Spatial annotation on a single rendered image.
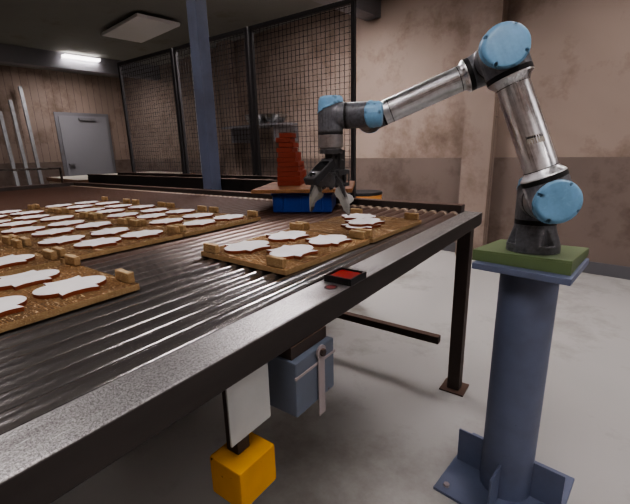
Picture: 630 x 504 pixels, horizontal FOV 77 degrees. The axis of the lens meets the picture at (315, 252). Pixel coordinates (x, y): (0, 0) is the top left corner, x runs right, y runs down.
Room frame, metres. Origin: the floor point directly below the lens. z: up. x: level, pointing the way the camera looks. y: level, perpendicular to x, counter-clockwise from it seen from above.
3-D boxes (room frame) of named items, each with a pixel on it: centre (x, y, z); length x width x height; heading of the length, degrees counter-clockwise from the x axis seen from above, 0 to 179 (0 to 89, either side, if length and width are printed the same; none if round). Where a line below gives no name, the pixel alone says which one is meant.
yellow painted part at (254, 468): (0.60, 0.14, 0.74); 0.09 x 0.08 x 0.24; 144
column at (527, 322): (1.19, -0.68, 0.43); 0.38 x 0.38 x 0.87; 47
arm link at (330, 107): (1.25, -0.06, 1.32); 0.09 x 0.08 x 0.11; 75
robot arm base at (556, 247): (1.20, -0.69, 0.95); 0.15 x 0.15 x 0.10
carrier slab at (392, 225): (1.54, -0.18, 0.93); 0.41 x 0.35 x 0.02; 143
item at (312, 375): (0.75, 0.04, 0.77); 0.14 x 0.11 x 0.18; 144
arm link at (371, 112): (1.24, -0.16, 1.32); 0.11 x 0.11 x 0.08; 75
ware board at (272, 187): (2.18, 0.03, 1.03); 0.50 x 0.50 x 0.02; 82
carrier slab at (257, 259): (1.21, 0.08, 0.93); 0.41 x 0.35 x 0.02; 141
